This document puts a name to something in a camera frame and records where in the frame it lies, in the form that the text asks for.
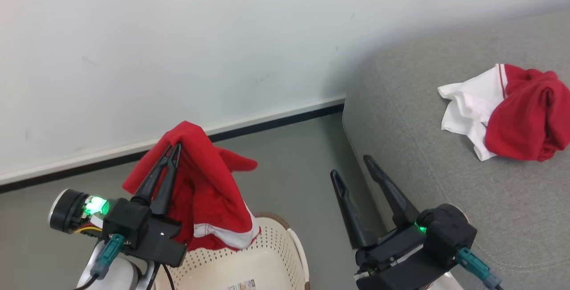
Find cream perforated laundry basket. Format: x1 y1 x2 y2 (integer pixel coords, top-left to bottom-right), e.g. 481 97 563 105
154 212 311 290

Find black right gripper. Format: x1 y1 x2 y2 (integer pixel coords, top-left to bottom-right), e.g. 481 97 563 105
330 155 478 290

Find white and black baseboard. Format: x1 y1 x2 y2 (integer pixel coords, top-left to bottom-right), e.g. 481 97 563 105
0 95 346 193

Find teal plug cable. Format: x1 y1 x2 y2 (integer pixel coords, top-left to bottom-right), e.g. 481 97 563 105
90 234 126 281
456 247 504 290

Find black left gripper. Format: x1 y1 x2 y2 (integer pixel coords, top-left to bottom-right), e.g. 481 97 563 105
84 143 188 268

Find red shorts with white trim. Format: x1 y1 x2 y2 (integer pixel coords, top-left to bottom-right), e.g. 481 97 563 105
122 120 262 252

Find paper label in basket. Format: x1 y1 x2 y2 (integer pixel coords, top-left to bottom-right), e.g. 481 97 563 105
225 279 258 290

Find red and white shirt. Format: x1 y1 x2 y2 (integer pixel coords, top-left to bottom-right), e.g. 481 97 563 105
437 63 570 163

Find thin black cable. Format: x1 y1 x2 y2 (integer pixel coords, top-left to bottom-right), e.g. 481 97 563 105
151 261 177 290

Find grey fabric sofa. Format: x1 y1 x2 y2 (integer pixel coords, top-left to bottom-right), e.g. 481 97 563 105
342 7 570 290

